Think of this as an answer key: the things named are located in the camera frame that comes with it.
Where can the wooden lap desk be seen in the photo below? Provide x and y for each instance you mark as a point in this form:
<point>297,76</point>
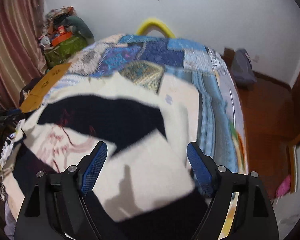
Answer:
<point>36,95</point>

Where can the yellow foam tube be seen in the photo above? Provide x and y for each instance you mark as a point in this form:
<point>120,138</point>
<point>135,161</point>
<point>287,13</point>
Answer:
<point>154,24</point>

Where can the green fabric storage box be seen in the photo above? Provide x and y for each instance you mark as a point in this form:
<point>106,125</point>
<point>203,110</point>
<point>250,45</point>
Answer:
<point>64,50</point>

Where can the orange box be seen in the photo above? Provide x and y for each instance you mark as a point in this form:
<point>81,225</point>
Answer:
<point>61,38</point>

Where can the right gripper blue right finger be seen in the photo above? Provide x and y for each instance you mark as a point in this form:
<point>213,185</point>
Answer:
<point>203,168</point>

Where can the dark green plush toy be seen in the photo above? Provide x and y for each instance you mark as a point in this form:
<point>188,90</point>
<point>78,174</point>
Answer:
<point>78,27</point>

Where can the black and white striped sweater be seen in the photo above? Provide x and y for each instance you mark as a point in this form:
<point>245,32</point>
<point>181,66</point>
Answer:
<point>144,189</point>

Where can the striped pink curtain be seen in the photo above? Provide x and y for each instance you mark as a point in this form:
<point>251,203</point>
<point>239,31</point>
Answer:
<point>21,59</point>

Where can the grey bag on floor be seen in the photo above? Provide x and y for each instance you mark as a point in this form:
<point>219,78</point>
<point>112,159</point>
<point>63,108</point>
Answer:
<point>241,69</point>

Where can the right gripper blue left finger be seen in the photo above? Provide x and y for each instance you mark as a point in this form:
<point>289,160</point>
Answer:
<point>90,167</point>

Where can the pink item on floor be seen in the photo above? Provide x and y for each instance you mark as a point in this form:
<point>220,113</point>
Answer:
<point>284,187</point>

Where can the blue patchwork bedspread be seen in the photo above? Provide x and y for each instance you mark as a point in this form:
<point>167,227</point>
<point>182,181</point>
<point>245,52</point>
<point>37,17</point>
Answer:
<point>181,72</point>

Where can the pile of clothes on box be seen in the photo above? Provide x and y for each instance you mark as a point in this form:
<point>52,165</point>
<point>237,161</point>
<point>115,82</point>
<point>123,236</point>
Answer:
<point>54,18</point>

